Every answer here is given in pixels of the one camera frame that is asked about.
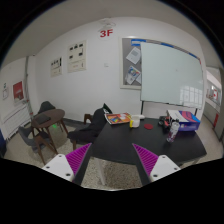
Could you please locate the red 3F wall sign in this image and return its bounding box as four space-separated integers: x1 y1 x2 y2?
100 29 113 38

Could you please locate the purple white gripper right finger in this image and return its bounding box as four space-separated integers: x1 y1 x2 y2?
133 144 180 182

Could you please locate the black table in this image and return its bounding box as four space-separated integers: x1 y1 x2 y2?
72 116 208 187

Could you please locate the colourful book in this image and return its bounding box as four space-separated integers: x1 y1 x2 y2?
105 113 131 125

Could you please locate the purple white box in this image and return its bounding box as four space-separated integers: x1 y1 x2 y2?
167 110 200 131

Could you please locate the large white wall poster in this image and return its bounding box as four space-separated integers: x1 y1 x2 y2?
68 41 86 73

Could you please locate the dark chair with jacket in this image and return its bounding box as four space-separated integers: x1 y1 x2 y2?
67 104 112 148

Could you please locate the white radiator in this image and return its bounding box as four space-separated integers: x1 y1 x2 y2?
3 104 30 138

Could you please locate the red wall poster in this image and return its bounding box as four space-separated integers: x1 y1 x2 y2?
13 81 24 103

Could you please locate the white plastic cup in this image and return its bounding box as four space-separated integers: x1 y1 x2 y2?
129 115 140 128

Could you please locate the black object beside box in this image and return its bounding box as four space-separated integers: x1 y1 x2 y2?
158 116 170 128

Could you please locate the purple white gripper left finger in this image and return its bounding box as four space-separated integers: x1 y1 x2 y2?
43 143 91 182

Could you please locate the small white wall poster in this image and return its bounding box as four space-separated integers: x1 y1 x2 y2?
50 57 62 77

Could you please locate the clear water bottle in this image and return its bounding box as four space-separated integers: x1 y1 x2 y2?
167 122 180 143

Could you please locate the round brown side table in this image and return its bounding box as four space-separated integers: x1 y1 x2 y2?
31 109 67 132

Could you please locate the red round coaster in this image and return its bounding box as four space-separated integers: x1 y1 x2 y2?
144 124 153 130

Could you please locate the white whiteboard on stand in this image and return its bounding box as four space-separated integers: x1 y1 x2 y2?
141 43 204 109

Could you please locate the grey chair at back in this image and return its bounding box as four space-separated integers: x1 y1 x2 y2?
38 101 54 113

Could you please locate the grey chair near table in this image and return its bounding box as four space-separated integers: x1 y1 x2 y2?
18 126 58 164

